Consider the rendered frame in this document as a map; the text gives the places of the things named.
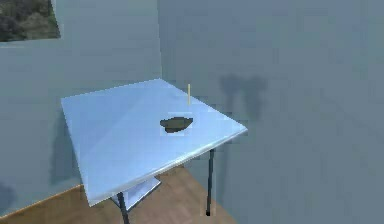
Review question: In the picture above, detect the dark flat oil lamp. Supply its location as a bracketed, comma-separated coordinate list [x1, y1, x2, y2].
[159, 116, 194, 134]

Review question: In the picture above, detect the pale blue dining table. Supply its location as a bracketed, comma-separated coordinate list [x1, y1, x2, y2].
[60, 77, 249, 224]

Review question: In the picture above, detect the window with outdoor view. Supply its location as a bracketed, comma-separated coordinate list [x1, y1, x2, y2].
[0, 0, 62, 43]

